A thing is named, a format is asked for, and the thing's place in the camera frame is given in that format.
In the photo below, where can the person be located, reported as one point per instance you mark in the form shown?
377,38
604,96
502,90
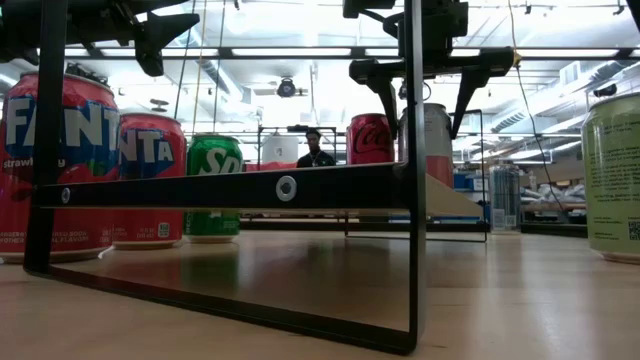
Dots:
315,157

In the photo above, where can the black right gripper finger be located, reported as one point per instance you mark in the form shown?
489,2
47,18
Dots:
386,95
467,85

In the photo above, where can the pale green Sanzo can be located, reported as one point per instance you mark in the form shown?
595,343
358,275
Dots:
615,175

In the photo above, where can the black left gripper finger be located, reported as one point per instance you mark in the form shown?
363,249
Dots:
155,35

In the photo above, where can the red Coca-Cola can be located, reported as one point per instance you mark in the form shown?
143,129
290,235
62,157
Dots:
369,137

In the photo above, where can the white pink lemonade can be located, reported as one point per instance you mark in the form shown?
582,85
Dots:
437,130

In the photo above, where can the slim silver can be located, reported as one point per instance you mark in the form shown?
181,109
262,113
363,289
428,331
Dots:
505,200

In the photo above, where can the black round ceiling camera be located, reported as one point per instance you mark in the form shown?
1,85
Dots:
287,88

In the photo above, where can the red Fanta strawberry can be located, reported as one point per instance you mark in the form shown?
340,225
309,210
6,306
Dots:
90,135
150,145

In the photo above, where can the blue storage bin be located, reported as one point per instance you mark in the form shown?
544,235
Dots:
467,181

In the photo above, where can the black overhead rig bar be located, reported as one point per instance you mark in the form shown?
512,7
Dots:
357,52

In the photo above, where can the green Sprite can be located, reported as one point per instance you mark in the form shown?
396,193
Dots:
214,155

